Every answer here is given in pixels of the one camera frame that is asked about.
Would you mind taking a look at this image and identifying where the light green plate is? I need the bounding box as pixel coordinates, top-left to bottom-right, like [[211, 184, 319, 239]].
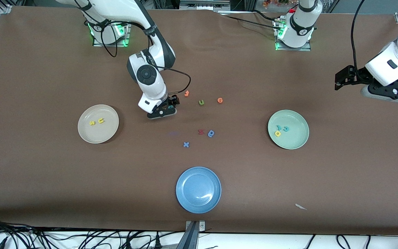
[[267, 110, 310, 150]]

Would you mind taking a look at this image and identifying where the beige brown plate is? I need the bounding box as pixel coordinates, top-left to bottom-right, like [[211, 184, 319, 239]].
[[78, 104, 120, 144]]

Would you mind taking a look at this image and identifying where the blue plate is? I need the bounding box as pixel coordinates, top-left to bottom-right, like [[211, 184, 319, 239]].
[[176, 167, 222, 214]]

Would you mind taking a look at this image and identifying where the grey equipment box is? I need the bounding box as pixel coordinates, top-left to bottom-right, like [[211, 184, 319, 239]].
[[179, 0, 230, 11]]

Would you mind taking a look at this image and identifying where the dark grey metal bar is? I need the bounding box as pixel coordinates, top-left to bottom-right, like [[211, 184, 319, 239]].
[[176, 221, 199, 249]]

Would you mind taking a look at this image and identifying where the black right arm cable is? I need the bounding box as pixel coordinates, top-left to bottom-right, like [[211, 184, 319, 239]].
[[101, 21, 191, 101]]

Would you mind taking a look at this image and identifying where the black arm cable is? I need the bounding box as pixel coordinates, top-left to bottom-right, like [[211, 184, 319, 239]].
[[350, 0, 367, 80], [101, 21, 191, 101]]

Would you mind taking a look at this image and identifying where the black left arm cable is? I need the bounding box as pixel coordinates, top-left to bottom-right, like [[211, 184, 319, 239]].
[[350, 0, 367, 80]]

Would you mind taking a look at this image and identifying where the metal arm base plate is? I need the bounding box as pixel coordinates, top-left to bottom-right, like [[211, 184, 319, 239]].
[[274, 18, 312, 52], [93, 21, 131, 47]]

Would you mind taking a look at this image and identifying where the black table cable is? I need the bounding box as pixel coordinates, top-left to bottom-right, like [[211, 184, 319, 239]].
[[253, 10, 279, 22], [224, 15, 283, 31]]

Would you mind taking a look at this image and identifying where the small metal bracket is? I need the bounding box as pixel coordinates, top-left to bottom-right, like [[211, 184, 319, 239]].
[[185, 221, 206, 232]]

